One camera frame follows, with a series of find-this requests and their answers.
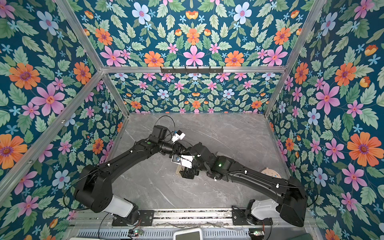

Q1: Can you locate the aluminium mounting rail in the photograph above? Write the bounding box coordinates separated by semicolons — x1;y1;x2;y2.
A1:
71;207;316;229

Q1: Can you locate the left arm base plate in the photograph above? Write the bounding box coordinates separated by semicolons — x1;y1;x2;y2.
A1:
112;210;155;227

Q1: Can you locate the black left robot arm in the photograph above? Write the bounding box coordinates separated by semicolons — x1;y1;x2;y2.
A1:
74;125;200;226

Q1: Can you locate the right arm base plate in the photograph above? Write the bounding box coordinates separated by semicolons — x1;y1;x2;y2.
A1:
231;206;273;226

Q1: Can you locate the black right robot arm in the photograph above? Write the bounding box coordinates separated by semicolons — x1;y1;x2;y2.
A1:
173;143;308;227

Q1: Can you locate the black hook rack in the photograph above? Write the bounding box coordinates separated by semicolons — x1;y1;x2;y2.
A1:
160;67;224;74

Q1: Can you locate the white display device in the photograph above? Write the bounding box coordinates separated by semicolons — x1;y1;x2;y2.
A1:
173;228;203;240

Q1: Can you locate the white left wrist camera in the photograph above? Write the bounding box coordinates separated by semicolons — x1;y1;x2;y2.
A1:
171;130;186;143

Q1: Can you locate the beige remote control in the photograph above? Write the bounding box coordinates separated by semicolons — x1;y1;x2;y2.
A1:
179;166;188;179

